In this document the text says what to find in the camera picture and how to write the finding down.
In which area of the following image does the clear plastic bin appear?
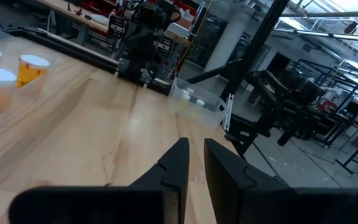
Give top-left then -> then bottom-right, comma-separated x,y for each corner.
167,77 -> 229,129
0,24 -> 60,130

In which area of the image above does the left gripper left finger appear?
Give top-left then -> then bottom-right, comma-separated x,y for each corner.
7,137 -> 191,224

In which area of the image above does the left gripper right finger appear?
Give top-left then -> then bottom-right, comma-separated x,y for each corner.
203,138 -> 358,224

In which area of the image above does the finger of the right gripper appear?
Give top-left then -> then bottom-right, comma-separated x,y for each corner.
108,14 -> 141,59
140,29 -> 171,62

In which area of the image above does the wooden workbench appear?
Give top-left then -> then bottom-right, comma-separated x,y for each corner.
34,0 -> 196,48

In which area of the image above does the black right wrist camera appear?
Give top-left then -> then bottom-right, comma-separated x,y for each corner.
139,1 -> 166,24

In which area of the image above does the white column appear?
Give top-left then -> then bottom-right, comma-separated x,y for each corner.
203,17 -> 255,73

